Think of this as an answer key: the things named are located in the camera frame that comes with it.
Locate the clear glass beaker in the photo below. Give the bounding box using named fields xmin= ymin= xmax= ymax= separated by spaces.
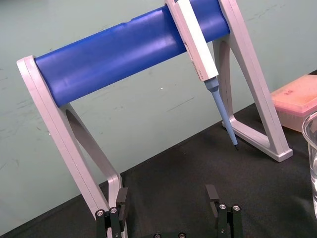
xmin=302 ymin=113 xmax=317 ymax=216

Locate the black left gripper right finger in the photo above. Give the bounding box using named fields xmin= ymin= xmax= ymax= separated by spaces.
xmin=205 ymin=184 xmax=243 ymax=238

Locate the white pipette with blue tip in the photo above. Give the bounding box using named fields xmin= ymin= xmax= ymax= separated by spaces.
xmin=174 ymin=0 xmax=239 ymax=151

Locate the pink plastic tip box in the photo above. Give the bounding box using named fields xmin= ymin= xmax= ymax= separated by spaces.
xmin=270 ymin=74 xmax=317 ymax=133

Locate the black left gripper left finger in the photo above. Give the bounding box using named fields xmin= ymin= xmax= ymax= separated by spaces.
xmin=95 ymin=187 xmax=130 ymax=238

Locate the grey stand with blue bar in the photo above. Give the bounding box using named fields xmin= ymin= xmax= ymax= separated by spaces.
xmin=16 ymin=0 xmax=293 ymax=238

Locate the black table cloth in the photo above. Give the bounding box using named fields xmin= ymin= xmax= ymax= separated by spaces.
xmin=0 ymin=102 xmax=317 ymax=238

